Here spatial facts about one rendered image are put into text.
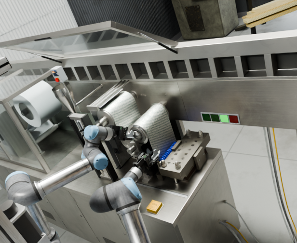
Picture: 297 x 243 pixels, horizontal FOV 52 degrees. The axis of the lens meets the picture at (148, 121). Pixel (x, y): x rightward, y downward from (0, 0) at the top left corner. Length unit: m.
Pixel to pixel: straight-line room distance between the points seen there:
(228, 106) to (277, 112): 0.27
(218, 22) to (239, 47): 5.38
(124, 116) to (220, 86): 0.66
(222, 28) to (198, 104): 5.17
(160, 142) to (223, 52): 0.69
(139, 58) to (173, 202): 0.92
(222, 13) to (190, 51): 5.25
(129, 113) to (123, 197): 0.82
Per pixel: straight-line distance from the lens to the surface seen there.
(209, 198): 2.09
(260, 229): 2.79
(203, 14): 7.14
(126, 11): 6.59
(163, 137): 1.99
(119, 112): 2.00
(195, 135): 2.09
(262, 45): 1.60
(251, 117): 1.83
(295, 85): 1.65
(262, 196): 3.02
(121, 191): 1.40
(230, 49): 1.66
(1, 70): 1.15
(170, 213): 1.81
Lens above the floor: 2.19
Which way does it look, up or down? 28 degrees down
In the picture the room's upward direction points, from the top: 21 degrees counter-clockwise
